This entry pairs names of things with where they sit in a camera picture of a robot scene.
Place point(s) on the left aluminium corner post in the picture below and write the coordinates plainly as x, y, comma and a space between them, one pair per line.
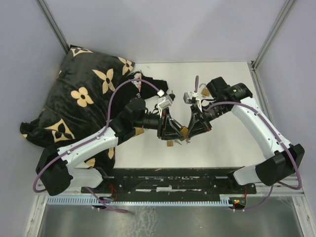
47, 13

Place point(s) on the black padlock with keys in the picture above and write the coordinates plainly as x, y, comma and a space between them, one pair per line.
171, 95

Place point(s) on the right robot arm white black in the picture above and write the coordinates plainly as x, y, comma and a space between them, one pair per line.
282, 158

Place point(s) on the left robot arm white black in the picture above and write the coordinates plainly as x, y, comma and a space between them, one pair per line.
61, 168

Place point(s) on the medium brass padlock long shackle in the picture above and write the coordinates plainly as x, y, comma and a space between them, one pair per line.
182, 129

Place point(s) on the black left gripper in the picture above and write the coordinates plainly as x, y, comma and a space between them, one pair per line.
166, 131

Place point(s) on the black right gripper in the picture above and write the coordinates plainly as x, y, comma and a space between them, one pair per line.
197, 125

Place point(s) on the black printed garment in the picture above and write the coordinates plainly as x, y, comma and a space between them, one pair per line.
135, 89

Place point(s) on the large brass padlock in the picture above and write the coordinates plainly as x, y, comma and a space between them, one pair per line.
138, 131

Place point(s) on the small brass padlock long shackle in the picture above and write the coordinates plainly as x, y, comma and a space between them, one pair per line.
169, 144

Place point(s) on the right aluminium corner post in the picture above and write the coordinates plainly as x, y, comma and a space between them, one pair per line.
281, 18

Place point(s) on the aluminium corner post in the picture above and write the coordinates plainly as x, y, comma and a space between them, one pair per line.
47, 13
281, 18

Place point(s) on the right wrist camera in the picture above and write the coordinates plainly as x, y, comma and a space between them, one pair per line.
193, 98

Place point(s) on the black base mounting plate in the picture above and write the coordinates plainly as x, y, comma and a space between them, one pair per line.
171, 184

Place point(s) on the black floral pillow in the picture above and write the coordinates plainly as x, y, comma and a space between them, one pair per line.
80, 99

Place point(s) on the brass padlock far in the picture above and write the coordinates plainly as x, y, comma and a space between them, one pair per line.
204, 91

